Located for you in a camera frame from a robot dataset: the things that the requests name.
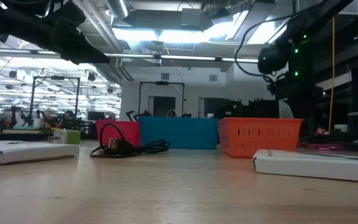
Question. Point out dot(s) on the person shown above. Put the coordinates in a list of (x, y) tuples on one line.
[(171, 114), (69, 115)]

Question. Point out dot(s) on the red slotted plastic basket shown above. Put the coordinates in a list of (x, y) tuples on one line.
[(129, 130)]

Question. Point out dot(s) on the silver ventilation duct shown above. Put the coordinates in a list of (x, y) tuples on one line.
[(118, 7)]

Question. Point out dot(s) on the orange slotted plastic basket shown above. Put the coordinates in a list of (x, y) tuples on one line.
[(259, 137)]

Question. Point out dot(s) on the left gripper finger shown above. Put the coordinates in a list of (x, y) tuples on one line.
[(70, 31), (82, 59)]

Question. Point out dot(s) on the black frame stand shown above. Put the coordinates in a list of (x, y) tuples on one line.
[(56, 77), (162, 83)]

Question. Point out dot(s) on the grey ceiling box unit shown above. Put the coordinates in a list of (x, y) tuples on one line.
[(191, 17)]

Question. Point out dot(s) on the small white container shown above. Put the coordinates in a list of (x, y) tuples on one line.
[(210, 115)]

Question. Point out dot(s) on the grey wall vent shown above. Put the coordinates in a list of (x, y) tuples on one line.
[(213, 77), (165, 76)]

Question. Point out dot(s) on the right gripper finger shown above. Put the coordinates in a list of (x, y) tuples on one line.
[(296, 109), (311, 115)]

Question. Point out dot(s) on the white box with black print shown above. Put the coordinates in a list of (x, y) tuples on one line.
[(26, 152), (315, 166)]

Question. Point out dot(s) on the green and white charger cube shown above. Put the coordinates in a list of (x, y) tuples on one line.
[(71, 137)]

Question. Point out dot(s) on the blue plastic bin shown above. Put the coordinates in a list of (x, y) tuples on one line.
[(182, 133)]

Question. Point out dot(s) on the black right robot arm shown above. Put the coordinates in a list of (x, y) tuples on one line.
[(300, 46)]

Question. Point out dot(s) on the dark background work table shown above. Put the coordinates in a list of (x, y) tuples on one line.
[(26, 136)]

